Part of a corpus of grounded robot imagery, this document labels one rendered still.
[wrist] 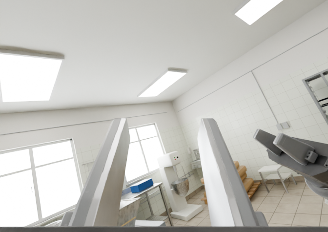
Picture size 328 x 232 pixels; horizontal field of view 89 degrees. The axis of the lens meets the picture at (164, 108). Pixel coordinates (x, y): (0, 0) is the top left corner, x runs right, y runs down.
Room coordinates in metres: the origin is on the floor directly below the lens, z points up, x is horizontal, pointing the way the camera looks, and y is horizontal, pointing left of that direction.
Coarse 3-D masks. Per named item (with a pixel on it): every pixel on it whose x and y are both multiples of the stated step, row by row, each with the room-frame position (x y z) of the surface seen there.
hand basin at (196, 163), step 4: (188, 148) 5.60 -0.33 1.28; (188, 152) 5.63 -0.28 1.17; (196, 152) 5.30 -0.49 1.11; (196, 156) 5.56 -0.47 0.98; (196, 160) 5.25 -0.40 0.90; (200, 160) 5.05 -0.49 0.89; (192, 164) 5.28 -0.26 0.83; (196, 164) 5.18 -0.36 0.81; (200, 164) 5.08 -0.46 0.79; (192, 168) 5.32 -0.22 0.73; (196, 168) 5.22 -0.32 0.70
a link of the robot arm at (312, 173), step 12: (312, 144) 0.30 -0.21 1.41; (324, 144) 0.28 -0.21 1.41; (276, 156) 0.35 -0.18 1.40; (288, 156) 0.33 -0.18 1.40; (324, 156) 0.28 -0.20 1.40; (288, 168) 0.35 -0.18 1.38; (300, 168) 0.30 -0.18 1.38; (312, 168) 0.28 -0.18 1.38; (324, 168) 0.27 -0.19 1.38; (312, 180) 0.34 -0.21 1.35; (324, 180) 0.28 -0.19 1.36; (324, 192) 0.34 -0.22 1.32
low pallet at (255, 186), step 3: (255, 183) 4.28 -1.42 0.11; (258, 183) 4.22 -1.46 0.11; (252, 186) 4.17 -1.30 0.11; (255, 186) 4.11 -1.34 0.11; (258, 186) 4.11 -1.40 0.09; (249, 189) 4.06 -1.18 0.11; (252, 189) 4.00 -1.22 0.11; (255, 189) 3.97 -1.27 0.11; (249, 192) 3.88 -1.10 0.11; (252, 192) 3.83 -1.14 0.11; (249, 195) 3.74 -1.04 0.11; (204, 198) 4.46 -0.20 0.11; (249, 198) 3.88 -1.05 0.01
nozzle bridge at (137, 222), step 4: (136, 220) 1.01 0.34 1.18; (140, 220) 0.99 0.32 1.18; (144, 220) 0.97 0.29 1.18; (136, 224) 0.95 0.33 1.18; (140, 224) 0.94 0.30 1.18; (144, 224) 0.92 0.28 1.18; (148, 224) 0.90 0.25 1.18; (152, 224) 0.88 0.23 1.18; (156, 224) 0.87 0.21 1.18; (160, 224) 0.85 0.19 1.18; (164, 224) 0.86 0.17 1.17
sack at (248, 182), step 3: (243, 180) 4.25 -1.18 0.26; (246, 180) 4.17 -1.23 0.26; (249, 180) 4.16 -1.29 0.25; (252, 180) 4.23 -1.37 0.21; (243, 183) 4.06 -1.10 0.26; (246, 183) 4.03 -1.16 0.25; (249, 183) 4.08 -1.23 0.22; (252, 183) 4.18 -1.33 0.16; (246, 186) 3.94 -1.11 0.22; (249, 186) 4.02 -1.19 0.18; (246, 189) 3.88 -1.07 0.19
